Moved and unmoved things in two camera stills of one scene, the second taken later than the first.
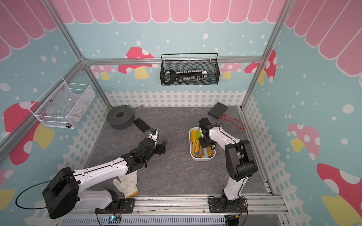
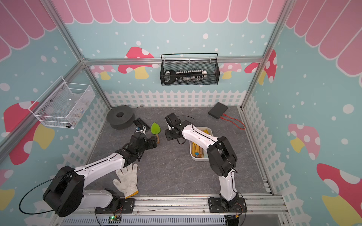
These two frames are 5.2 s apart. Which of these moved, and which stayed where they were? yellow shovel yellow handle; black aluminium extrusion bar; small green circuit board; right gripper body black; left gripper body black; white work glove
Moved: right gripper body black; left gripper body black
Stayed: black aluminium extrusion bar; small green circuit board; white work glove; yellow shovel yellow handle
